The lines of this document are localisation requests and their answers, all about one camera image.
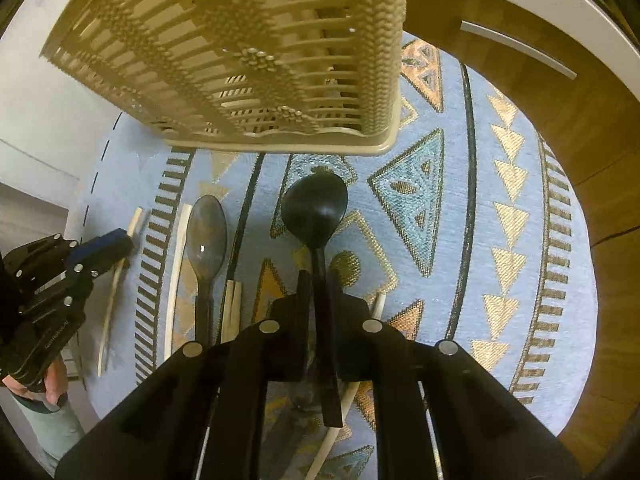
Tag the black plastic spoon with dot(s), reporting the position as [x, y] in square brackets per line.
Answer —
[314, 205]

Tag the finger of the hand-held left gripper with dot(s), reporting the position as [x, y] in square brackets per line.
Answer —
[95, 260]
[107, 241]

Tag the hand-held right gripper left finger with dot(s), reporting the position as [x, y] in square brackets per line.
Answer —
[290, 340]

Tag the grey translucent spoon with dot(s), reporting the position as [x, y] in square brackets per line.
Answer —
[206, 235]

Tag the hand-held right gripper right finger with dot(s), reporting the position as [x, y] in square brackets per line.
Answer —
[357, 340]

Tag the blue patterned tablecloth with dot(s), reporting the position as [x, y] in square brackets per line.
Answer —
[465, 200]

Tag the beige plastic utensil basket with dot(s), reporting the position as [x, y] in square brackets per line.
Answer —
[225, 45]

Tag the person's left hand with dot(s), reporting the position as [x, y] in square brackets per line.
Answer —
[56, 382]

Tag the person's left forearm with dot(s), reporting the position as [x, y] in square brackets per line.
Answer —
[50, 435]

